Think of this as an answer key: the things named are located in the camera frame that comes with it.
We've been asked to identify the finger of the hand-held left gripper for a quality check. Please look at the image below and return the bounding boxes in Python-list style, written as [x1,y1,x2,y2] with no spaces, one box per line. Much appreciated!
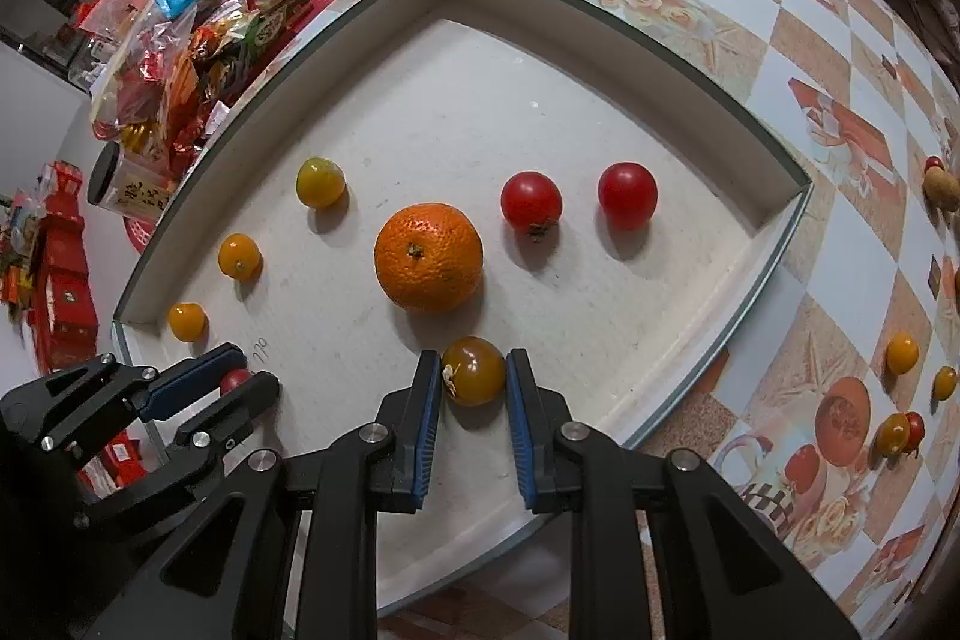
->
[75,372,281,532]
[0,344,248,461]

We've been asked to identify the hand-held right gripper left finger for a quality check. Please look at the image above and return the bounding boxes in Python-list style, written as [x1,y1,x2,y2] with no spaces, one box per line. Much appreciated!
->
[67,350,442,640]

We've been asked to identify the stack of red boxes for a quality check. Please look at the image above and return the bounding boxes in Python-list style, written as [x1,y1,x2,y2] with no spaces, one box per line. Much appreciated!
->
[0,160,100,371]

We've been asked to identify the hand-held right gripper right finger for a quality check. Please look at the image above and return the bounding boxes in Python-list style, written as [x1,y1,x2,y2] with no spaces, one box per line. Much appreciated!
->
[505,347,863,640]

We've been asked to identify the brown cherry tomato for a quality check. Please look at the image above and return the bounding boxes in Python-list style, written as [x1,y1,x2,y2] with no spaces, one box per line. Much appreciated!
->
[441,336,507,407]

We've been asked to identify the white shallow cardboard tray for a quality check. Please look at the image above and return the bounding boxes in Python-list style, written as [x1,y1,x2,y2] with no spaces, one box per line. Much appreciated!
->
[111,0,815,618]

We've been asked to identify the large orange mandarin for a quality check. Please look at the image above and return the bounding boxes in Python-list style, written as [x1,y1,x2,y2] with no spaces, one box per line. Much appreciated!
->
[374,203,485,314]

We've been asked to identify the pile of snack packets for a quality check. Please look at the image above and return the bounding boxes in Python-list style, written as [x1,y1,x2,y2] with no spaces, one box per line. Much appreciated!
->
[90,0,316,161]

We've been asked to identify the yellow-green cherry tomato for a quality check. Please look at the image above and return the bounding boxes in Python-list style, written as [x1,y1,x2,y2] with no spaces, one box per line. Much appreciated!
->
[295,157,347,208]

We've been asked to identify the clear jar black lid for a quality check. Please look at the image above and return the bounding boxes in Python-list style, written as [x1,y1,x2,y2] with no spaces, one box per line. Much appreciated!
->
[86,141,177,217]

